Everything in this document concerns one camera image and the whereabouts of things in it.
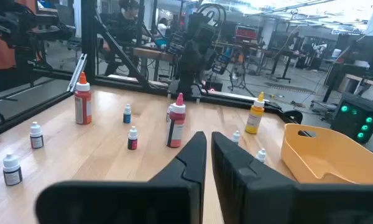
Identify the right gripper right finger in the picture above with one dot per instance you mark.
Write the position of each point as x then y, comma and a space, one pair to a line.
255, 193

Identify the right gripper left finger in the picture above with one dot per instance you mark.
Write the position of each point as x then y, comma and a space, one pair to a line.
180, 186

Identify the small white-capped dropper bottle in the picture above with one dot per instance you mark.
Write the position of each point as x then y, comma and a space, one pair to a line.
235, 137
261, 155
12, 174

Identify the large pink food coloring bottle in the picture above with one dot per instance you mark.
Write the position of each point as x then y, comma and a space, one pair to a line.
176, 124

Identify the small dropper bottle red label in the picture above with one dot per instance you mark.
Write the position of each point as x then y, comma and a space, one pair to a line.
132, 141

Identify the small dropper bottle blue label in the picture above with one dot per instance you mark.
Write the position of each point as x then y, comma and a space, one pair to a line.
127, 116

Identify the red-ringed bottle cap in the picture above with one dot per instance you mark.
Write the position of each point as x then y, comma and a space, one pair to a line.
83, 105

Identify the small dropper bottle pink label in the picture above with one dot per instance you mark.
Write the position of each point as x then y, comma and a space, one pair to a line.
36, 138

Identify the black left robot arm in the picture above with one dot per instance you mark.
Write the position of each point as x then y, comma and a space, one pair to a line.
189, 77

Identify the person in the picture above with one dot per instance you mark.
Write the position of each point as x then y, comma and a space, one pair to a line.
124, 31
163, 26

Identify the red display panel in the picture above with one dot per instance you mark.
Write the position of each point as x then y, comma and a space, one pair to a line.
246, 32

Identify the wooden workbench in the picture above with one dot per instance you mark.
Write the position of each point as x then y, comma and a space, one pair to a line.
152, 53

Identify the yellow plastic bin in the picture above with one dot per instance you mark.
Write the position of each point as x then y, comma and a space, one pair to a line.
329, 165

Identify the black computer with green lights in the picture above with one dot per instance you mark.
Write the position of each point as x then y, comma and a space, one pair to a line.
357, 119

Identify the black aluminium table frame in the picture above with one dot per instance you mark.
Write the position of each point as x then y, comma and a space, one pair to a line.
88, 46

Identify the silver aluminium bracket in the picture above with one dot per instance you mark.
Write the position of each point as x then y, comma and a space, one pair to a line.
77, 73

